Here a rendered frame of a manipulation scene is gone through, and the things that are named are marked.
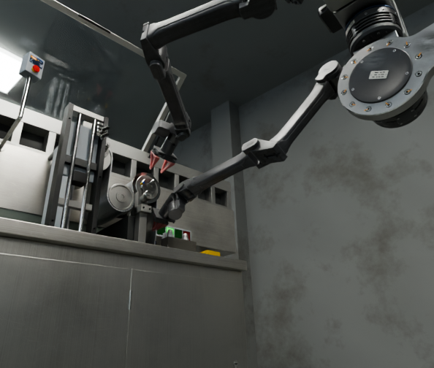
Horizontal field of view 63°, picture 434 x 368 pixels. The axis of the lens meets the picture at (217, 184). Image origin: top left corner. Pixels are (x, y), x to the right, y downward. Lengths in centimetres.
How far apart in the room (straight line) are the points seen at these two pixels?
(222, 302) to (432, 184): 225
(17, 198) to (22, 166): 15
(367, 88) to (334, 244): 256
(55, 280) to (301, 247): 272
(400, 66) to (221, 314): 100
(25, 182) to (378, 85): 146
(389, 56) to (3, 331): 111
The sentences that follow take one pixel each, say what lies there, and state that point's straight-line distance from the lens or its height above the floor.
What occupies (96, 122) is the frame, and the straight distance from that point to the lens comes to 152.
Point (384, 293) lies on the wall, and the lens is 319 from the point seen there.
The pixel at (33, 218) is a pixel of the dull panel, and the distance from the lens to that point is 176.
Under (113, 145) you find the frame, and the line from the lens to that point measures 207.
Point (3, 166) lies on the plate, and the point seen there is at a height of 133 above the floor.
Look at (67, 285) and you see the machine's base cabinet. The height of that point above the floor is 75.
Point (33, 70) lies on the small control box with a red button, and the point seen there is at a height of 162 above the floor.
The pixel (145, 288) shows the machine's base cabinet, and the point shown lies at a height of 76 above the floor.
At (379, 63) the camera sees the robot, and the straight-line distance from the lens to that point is 94.
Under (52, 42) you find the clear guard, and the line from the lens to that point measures 193.
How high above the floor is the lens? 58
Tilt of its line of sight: 25 degrees up
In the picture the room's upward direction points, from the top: 2 degrees counter-clockwise
